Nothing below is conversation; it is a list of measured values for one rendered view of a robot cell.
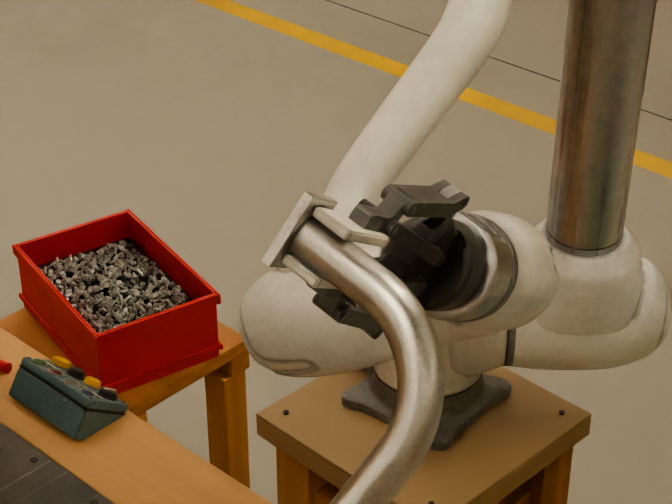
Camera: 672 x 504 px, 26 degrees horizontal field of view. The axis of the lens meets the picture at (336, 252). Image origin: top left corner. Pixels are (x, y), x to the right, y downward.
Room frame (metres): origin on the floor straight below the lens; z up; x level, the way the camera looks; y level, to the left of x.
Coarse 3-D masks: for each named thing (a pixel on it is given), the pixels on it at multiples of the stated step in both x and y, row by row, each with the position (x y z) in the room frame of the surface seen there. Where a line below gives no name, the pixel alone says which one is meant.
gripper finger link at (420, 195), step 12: (444, 180) 0.95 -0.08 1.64; (384, 192) 0.88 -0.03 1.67; (396, 192) 0.88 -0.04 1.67; (408, 192) 0.89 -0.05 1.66; (420, 192) 0.90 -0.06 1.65; (432, 192) 0.92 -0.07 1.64; (408, 204) 0.87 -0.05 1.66; (420, 204) 0.88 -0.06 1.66; (432, 204) 0.89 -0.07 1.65; (444, 204) 0.91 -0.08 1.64; (456, 204) 0.92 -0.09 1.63; (408, 216) 0.87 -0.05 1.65; (420, 216) 0.88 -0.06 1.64; (432, 216) 0.90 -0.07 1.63; (444, 216) 0.92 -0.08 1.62
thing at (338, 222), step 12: (324, 216) 0.81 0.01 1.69; (336, 216) 0.82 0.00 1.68; (348, 216) 0.85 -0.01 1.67; (336, 228) 0.81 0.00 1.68; (348, 228) 0.80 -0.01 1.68; (360, 228) 0.83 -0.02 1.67; (348, 240) 0.81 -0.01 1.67; (360, 240) 0.82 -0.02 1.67; (372, 240) 0.83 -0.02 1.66; (384, 240) 0.84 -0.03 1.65
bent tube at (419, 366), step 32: (288, 224) 0.81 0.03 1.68; (320, 224) 0.81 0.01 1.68; (320, 256) 0.80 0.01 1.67; (352, 256) 0.79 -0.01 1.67; (352, 288) 0.78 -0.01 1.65; (384, 288) 0.77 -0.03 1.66; (384, 320) 0.76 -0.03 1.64; (416, 320) 0.75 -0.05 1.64; (416, 352) 0.74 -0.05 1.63; (416, 384) 0.73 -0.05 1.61; (416, 416) 0.72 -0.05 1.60; (384, 448) 0.71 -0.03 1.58; (416, 448) 0.71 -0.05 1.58; (352, 480) 0.71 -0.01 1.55; (384, 480) 0.70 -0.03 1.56
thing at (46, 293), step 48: (48, 240) 2.04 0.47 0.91; (96, 240) 2.09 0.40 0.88; (144, 240) 2.07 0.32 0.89; (48, 288) 1.90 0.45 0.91; (96, 288) 1.94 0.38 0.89; (144, 288) 1.96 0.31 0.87; (192, 288) 1.93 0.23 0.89; (96, 336) 1.76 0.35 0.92; (144, 336) 1.80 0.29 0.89; (192, 336) 1.85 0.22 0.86
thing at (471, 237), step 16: (416, 224) 0.93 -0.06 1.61; (448, 224) 0.94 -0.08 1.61; (432, 240) 0.92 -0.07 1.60; (448, 240) 0.94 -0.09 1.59; (464, 240) 0.96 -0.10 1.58; (400, 256) 0.91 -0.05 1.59; (416, 256) 0.91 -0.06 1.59; (448, 256) 0.95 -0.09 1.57; (464, 256) 0.94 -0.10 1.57; (480, 256) 0.96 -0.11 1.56; (400, 272) 0.90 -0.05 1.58; (416, 272) 0.92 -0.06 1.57; (432, 272) 0.94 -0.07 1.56; (448, 272) 0.94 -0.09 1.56; (464, 272) 0.94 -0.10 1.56; (480, 272) 0.95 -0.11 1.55; (432, 288) 0.94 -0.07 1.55; (448, 288) 0.93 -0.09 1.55; (464, 288) 0.93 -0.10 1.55; (432, 304) 0.93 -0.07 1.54; (448, 304) 0.93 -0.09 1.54
